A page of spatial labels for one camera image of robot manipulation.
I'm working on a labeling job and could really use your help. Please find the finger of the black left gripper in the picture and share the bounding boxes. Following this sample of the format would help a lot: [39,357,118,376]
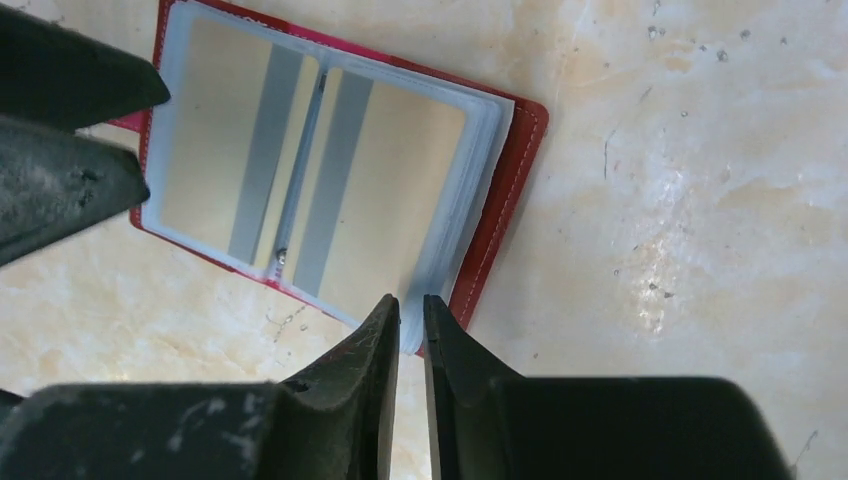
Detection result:
[1,117,150,265]
[1,5,171,130]

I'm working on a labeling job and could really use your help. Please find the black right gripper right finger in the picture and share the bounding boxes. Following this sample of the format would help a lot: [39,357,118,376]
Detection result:
[423,294,530,479]

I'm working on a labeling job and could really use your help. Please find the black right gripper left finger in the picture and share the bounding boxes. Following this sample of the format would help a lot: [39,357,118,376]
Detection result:
[278,294,401,479]

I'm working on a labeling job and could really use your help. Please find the gold credit card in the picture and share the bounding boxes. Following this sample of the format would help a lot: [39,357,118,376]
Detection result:
[282,68,466,320]
[160,16,320,269]

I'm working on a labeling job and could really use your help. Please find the red leather card holder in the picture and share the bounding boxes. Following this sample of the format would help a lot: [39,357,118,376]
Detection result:
[131,1,549,354]

